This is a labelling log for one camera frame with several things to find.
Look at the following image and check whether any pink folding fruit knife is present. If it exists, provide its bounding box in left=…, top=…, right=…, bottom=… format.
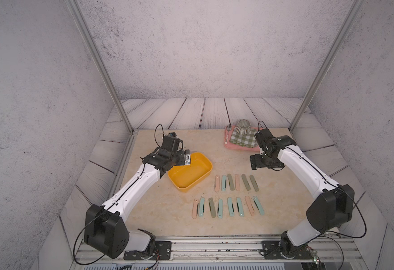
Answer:
left=214, top=175, right=220, bottom=192

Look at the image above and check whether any teal folding fruit knife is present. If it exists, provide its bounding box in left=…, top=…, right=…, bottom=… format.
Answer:
left=198, top=198, right=205, bottom=217

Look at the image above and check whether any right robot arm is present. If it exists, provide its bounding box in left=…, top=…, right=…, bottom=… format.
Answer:
left=250, top=129, right=355, bottom=259

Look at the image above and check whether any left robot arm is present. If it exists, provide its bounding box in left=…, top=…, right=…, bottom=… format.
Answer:
left=83, top=150, right=191, bottom=259

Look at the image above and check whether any yellow plastic storage box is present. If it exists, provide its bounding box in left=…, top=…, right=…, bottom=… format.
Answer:
left=168, top=153, right=213, bottom=192

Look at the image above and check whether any green checkered cloth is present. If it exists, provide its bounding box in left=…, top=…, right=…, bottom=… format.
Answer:
left=229, top=128, right=258, bottom=148

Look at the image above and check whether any striped ceramic cup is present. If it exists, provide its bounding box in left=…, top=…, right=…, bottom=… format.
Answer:
left=235, top=119, right=251, bottom=136

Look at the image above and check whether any pink plastic tray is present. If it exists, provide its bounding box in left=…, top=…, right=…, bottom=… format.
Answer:
left=224, top=126, right=260, bottom=153

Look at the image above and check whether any pink handled spoon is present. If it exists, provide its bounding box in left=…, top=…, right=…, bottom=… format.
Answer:
left=224, top=124, right=232, bottom=145

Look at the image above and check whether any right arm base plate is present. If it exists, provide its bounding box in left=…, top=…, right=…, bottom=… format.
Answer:
left=260, top=240, right=313, bottom=260

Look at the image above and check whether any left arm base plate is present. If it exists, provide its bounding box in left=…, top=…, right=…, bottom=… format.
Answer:
left=123, top=241, right=172, bottom=261

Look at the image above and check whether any aluminium rail base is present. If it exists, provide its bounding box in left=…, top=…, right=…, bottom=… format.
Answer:
left=71, top=234, right=368, bottom=270

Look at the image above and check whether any right aluminium frame post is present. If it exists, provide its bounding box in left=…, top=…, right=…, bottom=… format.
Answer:
left=289, top=0, right=365, bottom=132

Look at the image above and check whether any aluminium frame post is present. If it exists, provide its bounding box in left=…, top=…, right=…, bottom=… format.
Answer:
left=65, top=0, right=134, bottom=133
left=289, top=0, right=365, bottom=132

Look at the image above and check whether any left aluminium frame post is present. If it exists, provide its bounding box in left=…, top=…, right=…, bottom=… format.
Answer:
left=65, top=0, right=134, bottom=133

